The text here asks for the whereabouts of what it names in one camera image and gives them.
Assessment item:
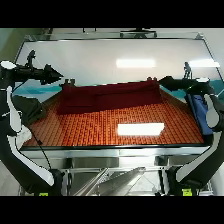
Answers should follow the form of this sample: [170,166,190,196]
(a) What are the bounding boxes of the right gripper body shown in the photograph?
[158,75,184,92]

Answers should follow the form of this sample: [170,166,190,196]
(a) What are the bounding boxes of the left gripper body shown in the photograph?
[39,64,65,85]

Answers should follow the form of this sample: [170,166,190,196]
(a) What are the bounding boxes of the dark red T-shirt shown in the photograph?
[55,79,164,116]

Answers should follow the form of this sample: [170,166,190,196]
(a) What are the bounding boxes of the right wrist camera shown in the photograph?
[182,61,194,80]

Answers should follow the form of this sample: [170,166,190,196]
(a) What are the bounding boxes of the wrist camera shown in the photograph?
[25,49,38,70]
[182,61,194,80]

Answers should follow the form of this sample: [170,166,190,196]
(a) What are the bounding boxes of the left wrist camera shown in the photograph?
[25,49,38,70]

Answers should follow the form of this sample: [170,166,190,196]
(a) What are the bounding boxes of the black cable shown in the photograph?
[32,139,54,172]

